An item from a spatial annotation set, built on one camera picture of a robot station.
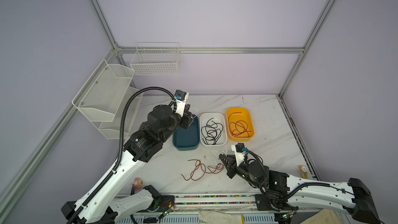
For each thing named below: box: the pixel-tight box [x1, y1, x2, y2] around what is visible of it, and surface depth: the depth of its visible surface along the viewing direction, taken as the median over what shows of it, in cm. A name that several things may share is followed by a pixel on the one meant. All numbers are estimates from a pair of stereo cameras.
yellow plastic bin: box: [225, 107, 256, 142], surface depth 104 cm
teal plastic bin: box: [172, 114, 201, 151], surface depth 95 cm
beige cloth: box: [300, 208, 343, 224], surface depth 71 cm
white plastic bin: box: [199, 112, 228, 147], surface depth 100 cm
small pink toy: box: [134, 177, 144, 190], surface depth 79 cm
